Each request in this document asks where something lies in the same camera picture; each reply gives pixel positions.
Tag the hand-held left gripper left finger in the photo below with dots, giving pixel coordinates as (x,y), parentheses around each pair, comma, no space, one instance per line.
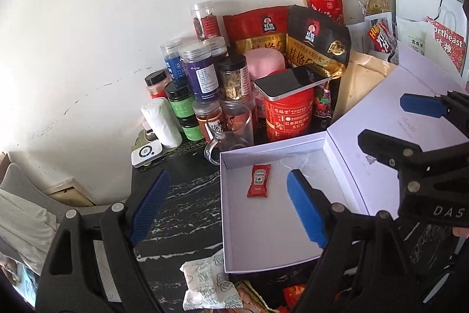
(150,206)

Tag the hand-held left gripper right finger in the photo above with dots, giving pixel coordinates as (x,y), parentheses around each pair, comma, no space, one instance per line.
(306,212)

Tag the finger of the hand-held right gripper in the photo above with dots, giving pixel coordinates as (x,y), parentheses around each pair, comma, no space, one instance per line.
(384,146)
(421,104)

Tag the white gift box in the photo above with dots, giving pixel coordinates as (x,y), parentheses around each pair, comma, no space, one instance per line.
(263,225)

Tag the red candy packet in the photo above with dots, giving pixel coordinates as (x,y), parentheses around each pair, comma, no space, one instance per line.
(295,294)

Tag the white snack pouch red cap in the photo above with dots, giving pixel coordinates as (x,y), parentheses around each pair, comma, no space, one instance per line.
(205,283)

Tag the person's right hand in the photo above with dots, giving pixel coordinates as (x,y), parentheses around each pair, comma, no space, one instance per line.
(461,231)

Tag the clear plastic wrapper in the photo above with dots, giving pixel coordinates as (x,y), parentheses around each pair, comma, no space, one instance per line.
(304,161)

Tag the small white device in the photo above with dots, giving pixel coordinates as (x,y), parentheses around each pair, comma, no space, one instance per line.
(146,153)

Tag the red ketchup packet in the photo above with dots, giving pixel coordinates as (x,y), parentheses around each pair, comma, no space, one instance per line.
(259,181)

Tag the cream paper bag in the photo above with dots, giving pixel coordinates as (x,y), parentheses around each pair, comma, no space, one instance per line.
(366,78)

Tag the red printed card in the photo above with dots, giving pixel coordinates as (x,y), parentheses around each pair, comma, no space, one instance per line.
(450,45)

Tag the pale green holder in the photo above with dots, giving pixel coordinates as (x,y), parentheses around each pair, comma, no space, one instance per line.
(141,140)

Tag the white tea box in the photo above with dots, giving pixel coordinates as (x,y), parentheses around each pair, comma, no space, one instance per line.
(414,34)

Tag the dark berry packet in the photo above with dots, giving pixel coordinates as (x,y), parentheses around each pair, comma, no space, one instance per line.
(324,104)

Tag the red white snack packet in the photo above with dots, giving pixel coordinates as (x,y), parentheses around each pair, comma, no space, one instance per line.
(381,38)

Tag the white paper roll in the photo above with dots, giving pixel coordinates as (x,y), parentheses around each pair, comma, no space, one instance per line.
(161,122)

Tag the small green label jar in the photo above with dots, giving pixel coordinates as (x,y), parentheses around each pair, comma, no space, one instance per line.
(192,129)

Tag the red round tin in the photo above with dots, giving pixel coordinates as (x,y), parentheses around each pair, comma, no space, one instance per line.
(289,118)

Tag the glass mug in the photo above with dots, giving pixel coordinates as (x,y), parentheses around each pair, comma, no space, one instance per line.
(234,140)

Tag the patterned snack packet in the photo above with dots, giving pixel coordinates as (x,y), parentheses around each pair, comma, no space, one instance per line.
(249,298)

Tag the white paper bag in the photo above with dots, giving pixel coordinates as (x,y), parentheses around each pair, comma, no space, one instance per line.
(421,1)

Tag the jar of orange powder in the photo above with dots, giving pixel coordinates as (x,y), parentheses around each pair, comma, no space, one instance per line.
(207,117)

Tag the large green label jar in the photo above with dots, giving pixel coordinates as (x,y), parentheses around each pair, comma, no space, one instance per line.
(181,104)

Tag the smartphone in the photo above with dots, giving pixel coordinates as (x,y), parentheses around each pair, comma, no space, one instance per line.
(293,80)

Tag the black oat bag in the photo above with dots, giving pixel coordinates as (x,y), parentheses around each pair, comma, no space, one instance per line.
(322,38)

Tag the spice jar black lid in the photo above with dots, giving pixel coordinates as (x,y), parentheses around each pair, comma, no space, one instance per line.
(155,85)

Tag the grey chair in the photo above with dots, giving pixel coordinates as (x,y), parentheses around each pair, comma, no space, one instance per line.
(25,181)

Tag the white cloth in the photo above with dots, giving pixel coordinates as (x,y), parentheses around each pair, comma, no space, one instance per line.
(22,225)

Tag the clear jar purple label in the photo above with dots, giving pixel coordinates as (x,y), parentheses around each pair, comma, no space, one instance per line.
(199,74)

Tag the clear jar blue label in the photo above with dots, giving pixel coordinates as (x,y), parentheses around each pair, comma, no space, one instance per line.
(174,63)

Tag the pink canister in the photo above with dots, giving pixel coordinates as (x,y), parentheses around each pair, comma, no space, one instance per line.
(263,63)

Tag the clear jar dried slices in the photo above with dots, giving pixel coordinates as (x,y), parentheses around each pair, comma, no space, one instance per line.
(232,82)

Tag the clear jar dark contents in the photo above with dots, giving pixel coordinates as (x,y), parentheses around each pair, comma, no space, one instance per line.
(220,47)

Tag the red oat bag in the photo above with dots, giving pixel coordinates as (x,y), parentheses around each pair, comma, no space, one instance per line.
(252,30)

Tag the clear jar red label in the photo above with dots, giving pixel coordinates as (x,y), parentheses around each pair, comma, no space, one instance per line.
(207,23)

